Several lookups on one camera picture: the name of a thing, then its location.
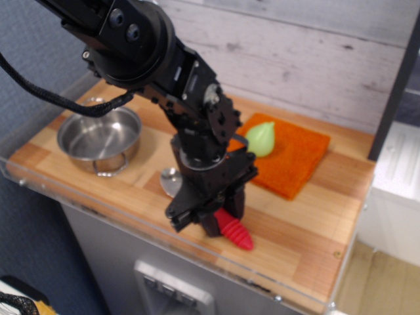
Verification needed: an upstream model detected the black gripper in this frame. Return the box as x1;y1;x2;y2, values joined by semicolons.
165;149;259;239

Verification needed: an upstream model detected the spoon with red handle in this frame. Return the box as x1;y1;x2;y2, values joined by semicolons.
159;167;253;251

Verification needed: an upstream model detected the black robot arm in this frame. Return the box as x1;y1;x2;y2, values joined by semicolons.
43;0;257;237

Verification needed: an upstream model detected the orange knitted cloth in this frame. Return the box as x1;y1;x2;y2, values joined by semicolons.
238;113;331;200

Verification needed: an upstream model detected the green toy pear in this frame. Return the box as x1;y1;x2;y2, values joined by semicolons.
245;121;275;158

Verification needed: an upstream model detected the grey cabinet with button panel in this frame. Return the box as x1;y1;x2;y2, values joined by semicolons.
62;205;298;314

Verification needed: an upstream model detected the clear acrylic table guard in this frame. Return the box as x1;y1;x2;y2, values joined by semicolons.
1;96;375;314

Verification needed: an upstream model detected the small steel pot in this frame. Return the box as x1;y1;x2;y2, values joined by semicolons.
57;107;142;177

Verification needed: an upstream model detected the white appliance at right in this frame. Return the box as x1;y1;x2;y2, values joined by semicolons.
357;122;419;266

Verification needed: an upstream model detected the yellow object bottom left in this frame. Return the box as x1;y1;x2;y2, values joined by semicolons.
34;301;57;315

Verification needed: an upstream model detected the black braided cable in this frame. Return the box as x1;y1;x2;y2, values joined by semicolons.
0;52;134;118

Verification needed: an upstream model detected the dark vertical post right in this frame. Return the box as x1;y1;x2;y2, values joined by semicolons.
365;0;420;163

